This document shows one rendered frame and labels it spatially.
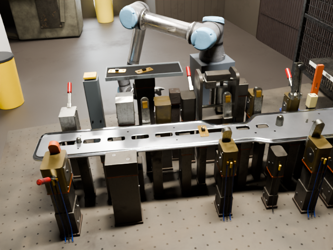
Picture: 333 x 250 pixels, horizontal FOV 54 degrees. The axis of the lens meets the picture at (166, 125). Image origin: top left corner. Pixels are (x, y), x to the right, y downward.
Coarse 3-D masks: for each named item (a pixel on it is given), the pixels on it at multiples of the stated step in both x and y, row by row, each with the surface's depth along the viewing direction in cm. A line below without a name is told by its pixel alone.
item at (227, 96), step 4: (224, 92) 150; (228, 92) 149; (224, 96) 149; (228, 96) 148; (224, 100) 149; (228, 100) 149; (224, 104) 150; (228, 104) 150; (224, 108) 151; (228, 108) 151; (224, 112) 151; (228, 112) 152; (224, 116) 152; (228, 116) 152
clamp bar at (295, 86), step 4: (296, 64) 146; (300, 64) 144; (296, 68) 147; (300, 68) 144; (304, 68) 144; (296, 72) 148; (300, 72) 148; (292, 76) 150; (296, 76) 149; (300, 76) 149; (292, 80) 151; (296, 80) 150; (300, 80) 149; (292, 84) 151; (296, 84) 151; (300, 84) 150; (292, 88) 151; (296, 88) 152; (300, 88) 151; (292, 92) 152; (296, 92) 154
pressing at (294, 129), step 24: (264, 120) 147; (288, 120) 146; (312, 120) 146; (48, 144) 136; (96, 144) 135; (120, 144) 135; (144, 144) 134; (168, 144) 134; (192, 144) 134; (216, 144) 134
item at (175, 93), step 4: (172, 88) 155; (176, 88) 155; (172, 92) 151; (176, 92) 151; (172, 96) 152; (176, 96) 152; (172, 100) 153; (176, 100) 153; (172, 104) 154; (176, 104) 155; (172, 108) 156; (176, 108) 156; (172, 112) 157; (176, 112) 157; (172, 116) 158; (176, 116) 158; (172, 120) 159; (176, 120) 160; (176, 132) 164; (172, 152) 170; (176, 152) 170; (172, 156) 171; (176, 156) 172; (172, 160) 172; (176, 160) 173
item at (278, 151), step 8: (272, 152) 130; (280, 152) 128; (272, 160) 131; (280, 160) 128; (272, 168) 131; (280, 168) 129; (272, 176) 132; (280, 176) 133; (272, 184) 135; (264, 192) 143; (272, 192) 138; (264, 200) 144; (272, 200) 140; (272, 208) 140
